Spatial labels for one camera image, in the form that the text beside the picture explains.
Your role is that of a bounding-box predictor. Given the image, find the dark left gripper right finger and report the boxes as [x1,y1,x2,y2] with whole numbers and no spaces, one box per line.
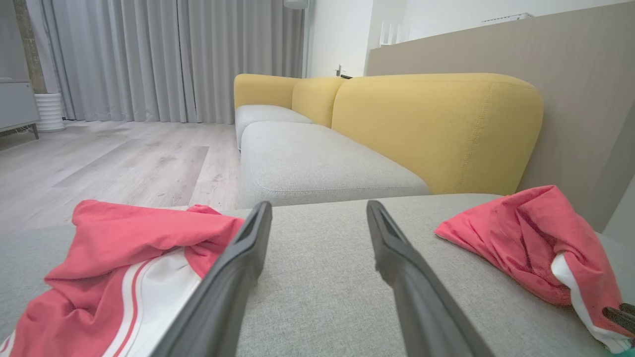
[366,200,497,357]

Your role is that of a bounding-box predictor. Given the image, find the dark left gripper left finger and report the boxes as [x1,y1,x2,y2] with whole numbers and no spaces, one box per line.
[151,200,273,357]

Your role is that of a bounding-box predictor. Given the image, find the red white basketball jersey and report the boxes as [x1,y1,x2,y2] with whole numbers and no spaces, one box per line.
[0,199,246,357]

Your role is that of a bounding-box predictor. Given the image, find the red white garment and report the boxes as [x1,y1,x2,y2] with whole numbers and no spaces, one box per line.
[435,185,635,354]

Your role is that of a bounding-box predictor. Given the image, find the small grey sofa seat cushion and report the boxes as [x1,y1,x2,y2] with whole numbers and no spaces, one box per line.
[235,104,313,149]

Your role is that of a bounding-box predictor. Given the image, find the yellow sofa corner backrest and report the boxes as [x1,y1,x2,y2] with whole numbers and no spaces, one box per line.
[234,74,302,110]

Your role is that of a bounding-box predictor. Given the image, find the narrow yellow sofa backrest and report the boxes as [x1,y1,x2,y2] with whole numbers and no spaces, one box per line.
[291,77,345,128]

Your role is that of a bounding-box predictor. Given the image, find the white ribbed cylinder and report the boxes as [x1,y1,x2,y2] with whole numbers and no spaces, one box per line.
[34,93,65,132]

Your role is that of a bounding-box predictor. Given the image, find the beige wood-grain partition panel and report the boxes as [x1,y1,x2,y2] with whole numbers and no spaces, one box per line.
[365,0,635,234]

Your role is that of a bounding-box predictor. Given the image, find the grey pleated curtain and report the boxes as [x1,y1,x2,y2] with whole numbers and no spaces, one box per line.
[25,0,306,124]

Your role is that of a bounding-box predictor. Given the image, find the white upright slats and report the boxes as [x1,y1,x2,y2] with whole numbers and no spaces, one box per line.
[379,22,411,46]

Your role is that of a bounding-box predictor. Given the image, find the grey cabinet with legs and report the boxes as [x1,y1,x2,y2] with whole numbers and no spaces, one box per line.
[0,77,40,142]

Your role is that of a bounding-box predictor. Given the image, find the white floor lamp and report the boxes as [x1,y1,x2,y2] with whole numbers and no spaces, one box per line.
[284,0,311,79]

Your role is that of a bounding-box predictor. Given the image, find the white wire rack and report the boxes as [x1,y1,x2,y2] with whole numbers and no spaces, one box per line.
[482,13,534,24]

